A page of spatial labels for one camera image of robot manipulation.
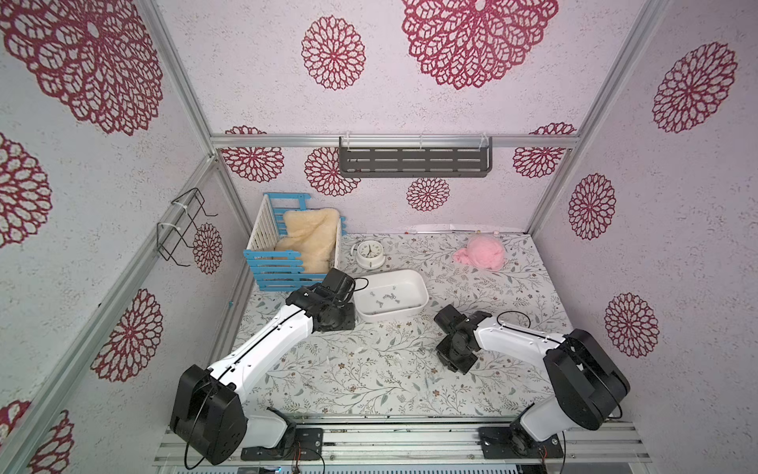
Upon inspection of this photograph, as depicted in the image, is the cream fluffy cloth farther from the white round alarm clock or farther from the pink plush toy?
the pink plush toy

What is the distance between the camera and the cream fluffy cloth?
1071mm

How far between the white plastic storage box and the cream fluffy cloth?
161 mm

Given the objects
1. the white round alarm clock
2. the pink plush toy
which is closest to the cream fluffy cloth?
the white round alarm clock

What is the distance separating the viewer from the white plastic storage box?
3.23 feet

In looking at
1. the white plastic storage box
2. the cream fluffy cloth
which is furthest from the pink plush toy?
the cream fluffy cloth

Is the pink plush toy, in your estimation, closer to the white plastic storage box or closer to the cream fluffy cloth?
the white plastic storage box

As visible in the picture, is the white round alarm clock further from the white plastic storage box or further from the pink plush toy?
the pink plush toy

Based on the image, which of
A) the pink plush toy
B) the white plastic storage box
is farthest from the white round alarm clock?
the pink plush toy
